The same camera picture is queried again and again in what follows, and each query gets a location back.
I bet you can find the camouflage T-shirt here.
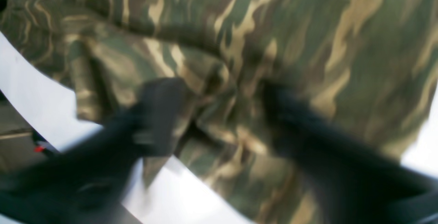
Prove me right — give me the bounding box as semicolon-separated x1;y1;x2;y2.
1;0;437;224

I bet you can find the red small tool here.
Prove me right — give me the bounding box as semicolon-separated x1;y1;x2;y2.
34;145;46;153

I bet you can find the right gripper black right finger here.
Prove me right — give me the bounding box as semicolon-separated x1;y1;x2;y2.
262;82;438;224

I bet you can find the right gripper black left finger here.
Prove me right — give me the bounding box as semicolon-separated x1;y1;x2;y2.
1;78;185;224

